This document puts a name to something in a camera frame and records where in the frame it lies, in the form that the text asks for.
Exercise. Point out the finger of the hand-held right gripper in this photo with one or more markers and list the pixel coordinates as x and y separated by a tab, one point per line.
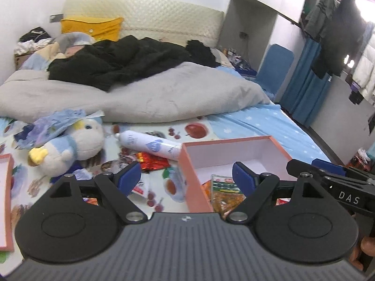
337	180
328	164

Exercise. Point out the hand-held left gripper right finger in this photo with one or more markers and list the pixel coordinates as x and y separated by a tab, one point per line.
241	177

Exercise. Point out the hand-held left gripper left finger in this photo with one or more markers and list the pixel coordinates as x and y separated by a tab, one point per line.
131	177

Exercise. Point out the small red snack packet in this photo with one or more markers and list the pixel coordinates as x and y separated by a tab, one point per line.
139	188

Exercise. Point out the orange packet with green label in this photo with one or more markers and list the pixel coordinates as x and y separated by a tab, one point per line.
227	194

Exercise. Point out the orange red grid snack packet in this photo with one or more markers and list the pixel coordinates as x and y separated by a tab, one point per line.
152	162

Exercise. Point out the orange cardboard box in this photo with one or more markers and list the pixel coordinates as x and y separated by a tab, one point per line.
222	152

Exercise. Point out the clear orange snack packet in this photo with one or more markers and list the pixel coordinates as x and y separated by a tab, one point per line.
206	187

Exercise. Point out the blue white snack packet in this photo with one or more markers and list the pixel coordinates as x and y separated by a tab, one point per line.
82	174

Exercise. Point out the person's right hand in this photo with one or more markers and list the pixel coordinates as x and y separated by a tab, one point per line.
367	246

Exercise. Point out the red bag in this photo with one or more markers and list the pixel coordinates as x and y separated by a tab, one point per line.
360	161

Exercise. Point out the white spray bottle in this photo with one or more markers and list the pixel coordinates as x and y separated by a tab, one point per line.
140	140

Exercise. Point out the blue starred bed sheet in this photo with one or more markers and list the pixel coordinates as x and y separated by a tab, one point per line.
263	120

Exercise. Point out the white and blue plush toy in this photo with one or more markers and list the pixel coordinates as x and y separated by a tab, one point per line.
79	143

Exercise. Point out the blue curtain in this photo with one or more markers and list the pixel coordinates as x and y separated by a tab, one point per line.
304	85

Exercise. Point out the grey blanket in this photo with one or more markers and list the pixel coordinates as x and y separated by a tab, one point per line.
161	96

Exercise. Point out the blue printed plastic bag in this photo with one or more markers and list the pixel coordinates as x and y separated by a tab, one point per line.
49	126

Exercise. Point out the white puffer jacket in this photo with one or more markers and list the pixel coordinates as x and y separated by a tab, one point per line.
364	70

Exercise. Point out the blue chair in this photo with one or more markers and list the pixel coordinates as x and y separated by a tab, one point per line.
275	67

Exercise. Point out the pile of small bedside items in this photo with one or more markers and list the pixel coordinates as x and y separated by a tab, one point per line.
240	63

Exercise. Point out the black fleece blanket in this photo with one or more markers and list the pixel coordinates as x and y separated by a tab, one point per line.
126	58

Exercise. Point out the orange box lid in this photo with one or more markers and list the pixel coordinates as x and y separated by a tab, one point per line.
4	205

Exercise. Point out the black hanging jacket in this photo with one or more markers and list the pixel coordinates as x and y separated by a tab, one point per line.
342	32

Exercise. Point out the blue and cream patterned pillow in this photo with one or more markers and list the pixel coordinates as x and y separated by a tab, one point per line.
70	42

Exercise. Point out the grey green hanging jacket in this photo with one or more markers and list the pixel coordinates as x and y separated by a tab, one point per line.
320	14

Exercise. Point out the yellow pillow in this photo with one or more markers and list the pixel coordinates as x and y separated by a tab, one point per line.
93	29

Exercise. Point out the grey shelf unit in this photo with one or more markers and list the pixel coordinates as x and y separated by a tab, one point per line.
249	17

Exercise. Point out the cream padded headboard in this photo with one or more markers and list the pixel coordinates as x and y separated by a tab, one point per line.
164	20

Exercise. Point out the cardboard box with clothes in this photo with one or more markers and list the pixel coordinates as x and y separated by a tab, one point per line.
29	48

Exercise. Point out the black wall socket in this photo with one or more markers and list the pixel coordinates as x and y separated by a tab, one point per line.
243	35

